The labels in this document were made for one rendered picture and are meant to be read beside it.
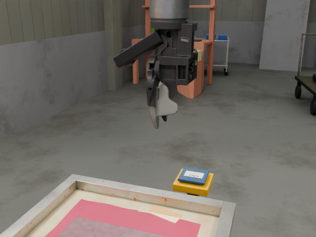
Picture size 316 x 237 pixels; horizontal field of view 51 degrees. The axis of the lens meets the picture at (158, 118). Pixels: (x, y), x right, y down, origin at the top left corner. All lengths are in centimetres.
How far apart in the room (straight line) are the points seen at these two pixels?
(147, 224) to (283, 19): 816
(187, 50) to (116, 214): 62
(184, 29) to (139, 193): 64
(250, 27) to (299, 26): 128
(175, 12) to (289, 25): 832
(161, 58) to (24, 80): 408
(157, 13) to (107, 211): 68
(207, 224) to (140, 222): 20
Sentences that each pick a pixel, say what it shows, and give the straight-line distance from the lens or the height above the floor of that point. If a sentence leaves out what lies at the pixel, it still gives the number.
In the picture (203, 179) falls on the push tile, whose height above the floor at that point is 97.
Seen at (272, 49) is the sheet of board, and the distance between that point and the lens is 885.
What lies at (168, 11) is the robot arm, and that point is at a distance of 63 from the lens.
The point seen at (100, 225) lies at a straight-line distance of 105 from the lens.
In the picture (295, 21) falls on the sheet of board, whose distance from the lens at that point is 892.
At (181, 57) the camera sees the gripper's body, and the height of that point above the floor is 148.
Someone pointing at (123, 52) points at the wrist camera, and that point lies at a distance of 68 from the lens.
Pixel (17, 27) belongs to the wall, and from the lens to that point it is 460.
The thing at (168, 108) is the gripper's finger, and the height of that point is 138.
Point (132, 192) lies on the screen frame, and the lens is 114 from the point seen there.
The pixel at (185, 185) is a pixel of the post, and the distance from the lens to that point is 124.
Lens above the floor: 158
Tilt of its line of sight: 19 degrees down
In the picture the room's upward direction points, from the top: straight up
